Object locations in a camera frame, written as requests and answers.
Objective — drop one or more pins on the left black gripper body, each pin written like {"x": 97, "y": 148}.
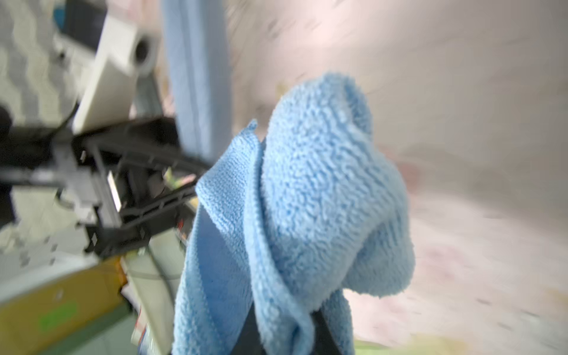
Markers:
{"x": 99, "y": 182}

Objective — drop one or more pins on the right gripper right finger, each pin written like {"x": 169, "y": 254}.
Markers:
{"x": 324, "y": 343}

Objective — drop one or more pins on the blue microfiber cloth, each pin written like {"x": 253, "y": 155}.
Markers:
{"x": 288, "y": 222}

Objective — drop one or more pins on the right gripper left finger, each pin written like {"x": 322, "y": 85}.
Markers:
{"x": 249, "y": 342}

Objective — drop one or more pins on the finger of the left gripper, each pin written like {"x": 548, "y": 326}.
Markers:
{"x": 156, "y": 204}
{"x": 149, "y": 154}

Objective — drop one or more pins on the blue eyeglass case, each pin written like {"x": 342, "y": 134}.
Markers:
{"x": 200, "y": 77}

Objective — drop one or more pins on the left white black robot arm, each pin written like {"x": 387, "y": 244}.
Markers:
{"x": 26, "y": 161}

